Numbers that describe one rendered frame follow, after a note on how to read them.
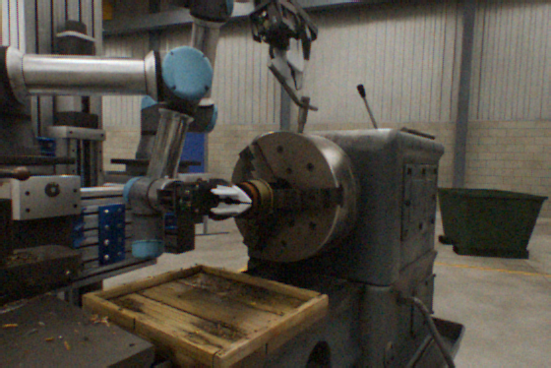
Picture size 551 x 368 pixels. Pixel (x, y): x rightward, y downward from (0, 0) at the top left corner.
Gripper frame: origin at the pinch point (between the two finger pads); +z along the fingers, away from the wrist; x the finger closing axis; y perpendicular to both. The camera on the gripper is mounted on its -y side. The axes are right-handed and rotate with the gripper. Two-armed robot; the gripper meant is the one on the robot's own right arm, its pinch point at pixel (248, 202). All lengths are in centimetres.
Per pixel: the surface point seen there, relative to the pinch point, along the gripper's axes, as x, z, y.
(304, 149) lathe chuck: 11.4, 3.7, -14.9
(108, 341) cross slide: -11.0, 11.9, 36.0
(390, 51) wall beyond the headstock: 327, -320, -980
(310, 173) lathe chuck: 5.9, 5.4, -14.9
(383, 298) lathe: -24.3, 17.5, -31.3
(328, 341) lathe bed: -30.2, 11.9, -13.7
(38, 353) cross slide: -11.0, 8.9, 41.3
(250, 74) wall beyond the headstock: 290, -726, -864
